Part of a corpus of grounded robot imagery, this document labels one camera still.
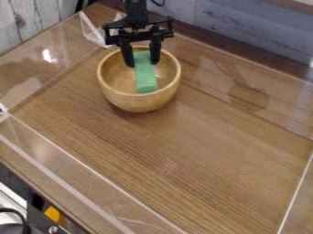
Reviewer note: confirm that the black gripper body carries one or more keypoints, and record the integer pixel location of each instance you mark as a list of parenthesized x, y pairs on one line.
[(158, 26)]

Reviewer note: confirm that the clear acrylic front wall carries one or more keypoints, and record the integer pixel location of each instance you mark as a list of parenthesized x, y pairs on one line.
[(100, 207)]

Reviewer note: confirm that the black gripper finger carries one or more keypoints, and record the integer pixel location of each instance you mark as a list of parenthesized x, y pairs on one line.
[(155, 48), (127, 53)]

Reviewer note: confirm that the silver screw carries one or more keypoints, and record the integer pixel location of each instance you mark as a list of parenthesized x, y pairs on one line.
[(52, 230)]

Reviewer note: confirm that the green rectangular block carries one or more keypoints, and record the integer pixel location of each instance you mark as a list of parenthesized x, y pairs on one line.
[(144, 73)]

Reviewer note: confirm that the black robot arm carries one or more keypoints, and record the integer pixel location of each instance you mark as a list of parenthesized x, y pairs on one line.
[(136, 13)]

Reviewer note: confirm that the yellow sticker label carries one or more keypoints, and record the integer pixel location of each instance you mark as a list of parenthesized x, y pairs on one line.
[(53, 214)]

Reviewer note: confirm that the brown wooden bowl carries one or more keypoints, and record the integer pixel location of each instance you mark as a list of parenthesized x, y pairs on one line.
[(116, 81)]

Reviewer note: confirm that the clear acrylic corner bracket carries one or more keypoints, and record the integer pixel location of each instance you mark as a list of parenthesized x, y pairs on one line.
[(92, 33)]

